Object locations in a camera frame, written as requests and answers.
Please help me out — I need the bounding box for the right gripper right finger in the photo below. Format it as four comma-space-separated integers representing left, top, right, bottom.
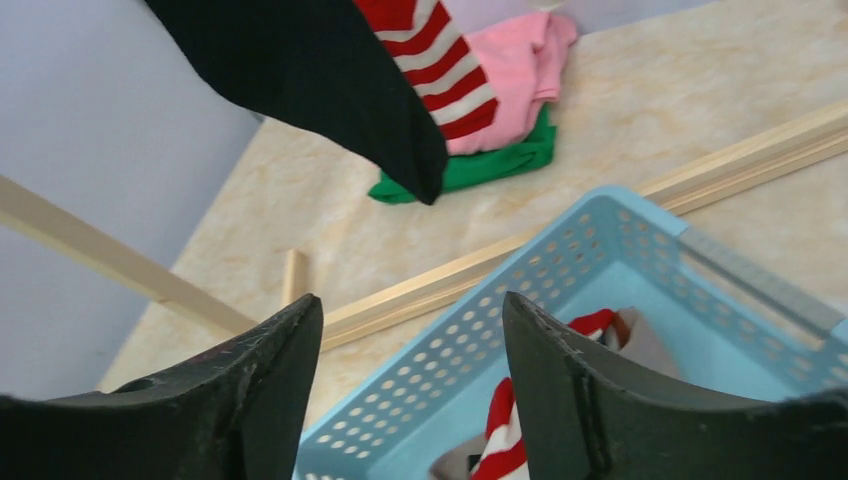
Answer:
503, 292, 847, 479

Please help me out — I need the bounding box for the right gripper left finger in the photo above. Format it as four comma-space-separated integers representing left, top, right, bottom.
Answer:
1, 294, 324, 479

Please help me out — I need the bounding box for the beige sock striped cuff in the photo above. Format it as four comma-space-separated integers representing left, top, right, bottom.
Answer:
428, 308, 680, 479

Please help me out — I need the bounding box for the red white striped sock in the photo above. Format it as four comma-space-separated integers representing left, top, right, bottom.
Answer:
469, 309, 629, 480

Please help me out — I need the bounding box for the blue plastic basket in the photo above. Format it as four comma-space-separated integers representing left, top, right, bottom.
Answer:
293, 187, 847, 479

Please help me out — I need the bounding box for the wooden clothes rack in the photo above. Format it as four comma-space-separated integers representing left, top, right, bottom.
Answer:
1, 101, 847, 350

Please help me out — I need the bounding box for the green folded cloth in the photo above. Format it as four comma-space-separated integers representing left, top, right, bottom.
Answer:
368, 102, 558, 205

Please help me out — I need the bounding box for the pink folded cloth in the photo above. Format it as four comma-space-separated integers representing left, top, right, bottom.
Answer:
448, 12, 578, 155

